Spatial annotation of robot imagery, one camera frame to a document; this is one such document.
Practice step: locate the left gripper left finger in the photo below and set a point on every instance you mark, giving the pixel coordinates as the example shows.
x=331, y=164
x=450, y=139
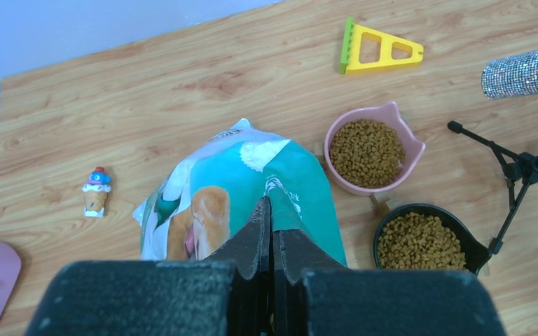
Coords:
x=224, y=294

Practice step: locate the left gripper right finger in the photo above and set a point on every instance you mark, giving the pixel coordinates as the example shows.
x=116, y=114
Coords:
x=315, y=295

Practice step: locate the green dog food bag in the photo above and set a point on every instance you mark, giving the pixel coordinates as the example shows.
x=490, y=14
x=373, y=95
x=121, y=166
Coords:
x=210, y=195

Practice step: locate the black pet bowl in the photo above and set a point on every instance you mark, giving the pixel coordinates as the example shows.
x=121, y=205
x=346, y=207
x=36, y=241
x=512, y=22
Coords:
x=475, y=252

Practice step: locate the brown dog food kibble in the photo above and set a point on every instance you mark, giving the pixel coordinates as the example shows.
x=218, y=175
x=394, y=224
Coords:
x=369, y=154

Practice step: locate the pink pet bowl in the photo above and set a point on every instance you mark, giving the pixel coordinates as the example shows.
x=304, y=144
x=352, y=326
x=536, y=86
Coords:
x=410, y=139

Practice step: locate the small colourful figurine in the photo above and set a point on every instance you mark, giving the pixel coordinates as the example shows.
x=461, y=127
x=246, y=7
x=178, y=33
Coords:
x=95, y=192

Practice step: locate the yellow green triangular toy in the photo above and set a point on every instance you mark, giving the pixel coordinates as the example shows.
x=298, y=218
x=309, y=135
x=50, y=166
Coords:
x=391, y=52

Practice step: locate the glitter silver microphone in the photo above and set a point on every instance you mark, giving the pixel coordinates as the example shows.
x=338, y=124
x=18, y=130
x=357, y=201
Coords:
x=512, y=76

